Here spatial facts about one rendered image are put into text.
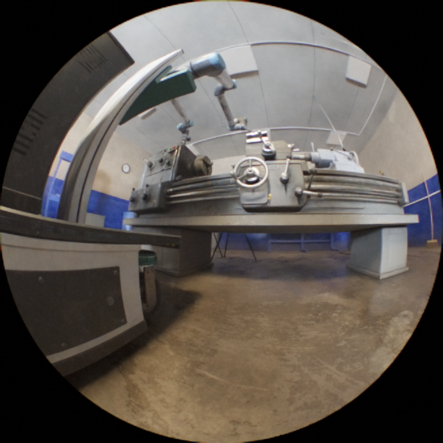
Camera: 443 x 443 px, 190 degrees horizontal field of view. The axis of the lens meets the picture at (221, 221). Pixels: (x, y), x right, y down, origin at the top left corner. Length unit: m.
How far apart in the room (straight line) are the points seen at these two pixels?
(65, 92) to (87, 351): 0.50
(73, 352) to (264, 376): 0.38
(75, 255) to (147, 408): 0.30
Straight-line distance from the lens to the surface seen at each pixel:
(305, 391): 0.38
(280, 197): 0.77
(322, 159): 1.38
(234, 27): 3.08
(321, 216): 0.79
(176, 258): 1.09
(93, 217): 2.87
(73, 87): 0.42
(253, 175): 0.76
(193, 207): 1.11
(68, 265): 0.26
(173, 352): 0.42
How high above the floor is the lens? 0.32
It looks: 8 degrees up
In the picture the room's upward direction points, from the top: 3 degrees clockwise
